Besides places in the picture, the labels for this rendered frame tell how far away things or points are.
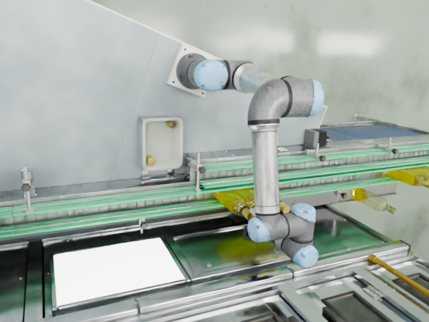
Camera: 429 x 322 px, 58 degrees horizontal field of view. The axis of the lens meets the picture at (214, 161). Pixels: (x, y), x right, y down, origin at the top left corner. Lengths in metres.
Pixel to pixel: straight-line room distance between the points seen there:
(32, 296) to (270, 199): 0.81
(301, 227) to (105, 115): 0.91
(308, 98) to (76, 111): 0.92
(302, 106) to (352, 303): 0.67
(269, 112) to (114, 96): 0.75
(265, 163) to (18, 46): 1.00
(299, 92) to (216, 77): 0.42
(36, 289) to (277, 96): 0.98
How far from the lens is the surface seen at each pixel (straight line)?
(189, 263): 1.43
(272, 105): 1.13
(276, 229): 1.17
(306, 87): 1.20
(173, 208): 1.65
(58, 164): 1.69
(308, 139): 2.05
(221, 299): 1.31
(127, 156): 1.71
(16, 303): 1.42
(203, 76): 1.48
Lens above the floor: 2.37
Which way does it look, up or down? 61 degrees down
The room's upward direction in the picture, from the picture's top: 124 degrees clockwise
